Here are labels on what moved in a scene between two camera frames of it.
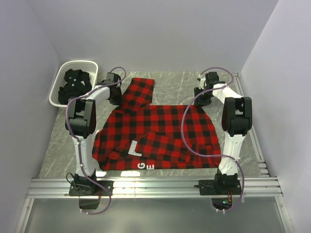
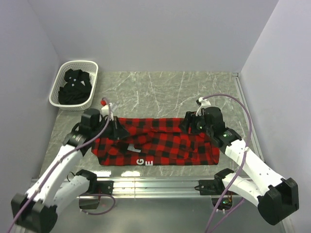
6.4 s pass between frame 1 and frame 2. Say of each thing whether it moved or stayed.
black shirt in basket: stayed
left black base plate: stayed
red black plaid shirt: moved
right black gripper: moved
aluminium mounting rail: stayed
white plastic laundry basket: stayed
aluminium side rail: stayed
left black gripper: moved
